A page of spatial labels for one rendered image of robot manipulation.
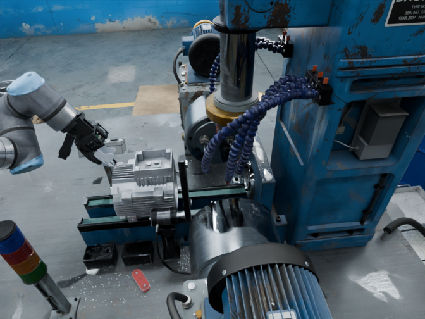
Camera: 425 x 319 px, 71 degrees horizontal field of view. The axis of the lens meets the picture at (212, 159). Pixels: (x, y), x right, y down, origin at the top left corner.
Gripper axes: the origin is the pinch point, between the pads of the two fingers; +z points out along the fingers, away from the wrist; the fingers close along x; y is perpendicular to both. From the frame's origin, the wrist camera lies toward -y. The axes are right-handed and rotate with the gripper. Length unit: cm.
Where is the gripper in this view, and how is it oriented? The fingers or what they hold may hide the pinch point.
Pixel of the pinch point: (109, 164)
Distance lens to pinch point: 110.1
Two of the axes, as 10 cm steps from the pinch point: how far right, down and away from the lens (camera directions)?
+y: 8.5, -4.5, -2.7
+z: 5.2, 6.3, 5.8
